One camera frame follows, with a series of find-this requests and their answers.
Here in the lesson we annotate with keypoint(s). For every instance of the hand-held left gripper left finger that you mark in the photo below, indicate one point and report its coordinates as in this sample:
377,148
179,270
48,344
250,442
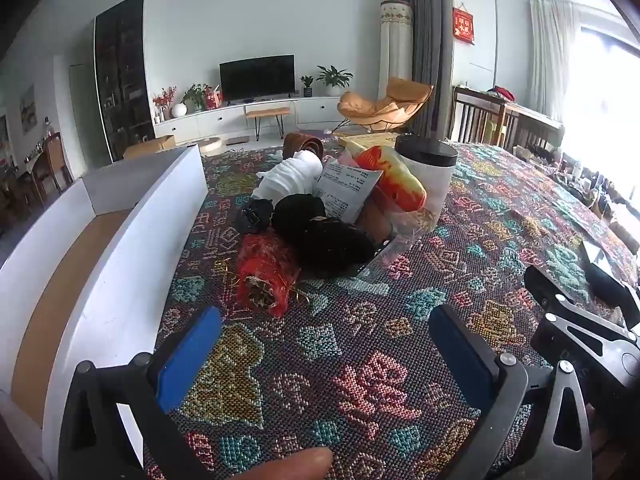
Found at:
187,355

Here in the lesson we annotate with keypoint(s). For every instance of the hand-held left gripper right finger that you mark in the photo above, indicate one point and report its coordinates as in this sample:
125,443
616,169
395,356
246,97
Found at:
465,355

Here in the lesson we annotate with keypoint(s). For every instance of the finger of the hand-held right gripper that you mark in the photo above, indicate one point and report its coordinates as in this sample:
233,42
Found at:
615,290
560,295

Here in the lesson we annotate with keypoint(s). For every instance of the red mesh bag roll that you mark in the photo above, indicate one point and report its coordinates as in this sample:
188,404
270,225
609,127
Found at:
265,270

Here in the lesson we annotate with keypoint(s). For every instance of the clear plastic bag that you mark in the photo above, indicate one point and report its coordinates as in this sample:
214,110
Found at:
400,240

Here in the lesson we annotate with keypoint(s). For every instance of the black plastic bag roll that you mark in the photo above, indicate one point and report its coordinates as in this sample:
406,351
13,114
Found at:
330,247

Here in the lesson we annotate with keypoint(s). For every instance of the orange yellow fish plush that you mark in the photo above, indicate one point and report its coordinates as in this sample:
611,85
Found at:
395,175

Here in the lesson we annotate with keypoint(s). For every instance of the white printed paper packet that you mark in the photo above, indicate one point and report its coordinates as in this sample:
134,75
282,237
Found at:
345,190

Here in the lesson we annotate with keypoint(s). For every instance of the brown mat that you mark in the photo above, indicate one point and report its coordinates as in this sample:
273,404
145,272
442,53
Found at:
300,145

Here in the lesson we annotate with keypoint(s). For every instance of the colourful patterned woven blanket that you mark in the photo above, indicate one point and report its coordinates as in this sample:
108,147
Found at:
350,360

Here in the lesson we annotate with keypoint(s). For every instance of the clear jar with black lid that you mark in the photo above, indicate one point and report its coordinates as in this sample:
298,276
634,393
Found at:
430,175

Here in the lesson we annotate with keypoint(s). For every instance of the dark wooden slatted bench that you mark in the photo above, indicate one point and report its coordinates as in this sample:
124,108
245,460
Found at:
480,120

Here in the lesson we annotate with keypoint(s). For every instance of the red clothing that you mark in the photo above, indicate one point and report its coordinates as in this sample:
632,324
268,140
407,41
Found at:
502,93

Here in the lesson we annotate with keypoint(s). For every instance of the cardboard box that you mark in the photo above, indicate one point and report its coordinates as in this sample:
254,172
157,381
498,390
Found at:
150,145

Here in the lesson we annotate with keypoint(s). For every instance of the flat yellow box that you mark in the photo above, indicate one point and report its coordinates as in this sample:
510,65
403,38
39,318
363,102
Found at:
370,140

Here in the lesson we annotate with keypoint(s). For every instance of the white sheer curtain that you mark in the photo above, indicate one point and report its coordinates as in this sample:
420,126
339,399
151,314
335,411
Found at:
550,60

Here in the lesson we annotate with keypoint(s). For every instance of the wooden dining chair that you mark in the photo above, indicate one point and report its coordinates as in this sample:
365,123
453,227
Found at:
52,160

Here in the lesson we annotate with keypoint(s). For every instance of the white television cabinet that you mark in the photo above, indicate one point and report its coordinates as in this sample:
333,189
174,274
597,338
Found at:
225,120

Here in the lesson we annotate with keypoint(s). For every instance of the round white vase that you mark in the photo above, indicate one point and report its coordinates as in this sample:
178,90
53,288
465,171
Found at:
179,110

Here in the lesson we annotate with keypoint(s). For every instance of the red flower arrangement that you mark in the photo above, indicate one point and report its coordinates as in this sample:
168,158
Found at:
164,100

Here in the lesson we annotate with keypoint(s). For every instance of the small wooden bench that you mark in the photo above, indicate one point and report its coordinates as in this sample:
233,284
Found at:
267,111

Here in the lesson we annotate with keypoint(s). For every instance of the red gift box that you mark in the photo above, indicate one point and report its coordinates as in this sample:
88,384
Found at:
214,99

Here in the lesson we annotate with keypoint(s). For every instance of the bushy green potted plant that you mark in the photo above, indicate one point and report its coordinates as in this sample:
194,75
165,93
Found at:
196,96

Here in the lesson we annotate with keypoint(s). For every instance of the orange lounge chair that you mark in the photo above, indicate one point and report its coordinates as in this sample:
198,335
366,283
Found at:
380,105

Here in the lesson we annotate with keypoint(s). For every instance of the tall dark glass cabinet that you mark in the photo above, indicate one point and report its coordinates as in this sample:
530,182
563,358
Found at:
122,85

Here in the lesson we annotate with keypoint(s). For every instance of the black television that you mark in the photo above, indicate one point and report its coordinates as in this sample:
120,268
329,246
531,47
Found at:
257,77

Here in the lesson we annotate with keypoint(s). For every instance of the grey curtain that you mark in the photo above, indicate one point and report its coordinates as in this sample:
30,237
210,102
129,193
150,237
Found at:
425,35

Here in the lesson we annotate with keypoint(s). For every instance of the small green potted plant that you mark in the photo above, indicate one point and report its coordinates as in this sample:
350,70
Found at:
307,85

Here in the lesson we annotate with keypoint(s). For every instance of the covered standing air conditioner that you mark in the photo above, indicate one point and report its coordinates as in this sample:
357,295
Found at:
395,50

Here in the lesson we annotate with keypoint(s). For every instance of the large green potted plant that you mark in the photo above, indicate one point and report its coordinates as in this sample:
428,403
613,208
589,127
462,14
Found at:
334,77

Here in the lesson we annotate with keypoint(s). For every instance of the red wall hanging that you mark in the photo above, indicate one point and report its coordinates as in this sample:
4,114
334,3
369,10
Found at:
463,24

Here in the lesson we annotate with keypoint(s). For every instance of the framed wall picture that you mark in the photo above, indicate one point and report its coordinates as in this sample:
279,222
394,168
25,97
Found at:
28,109

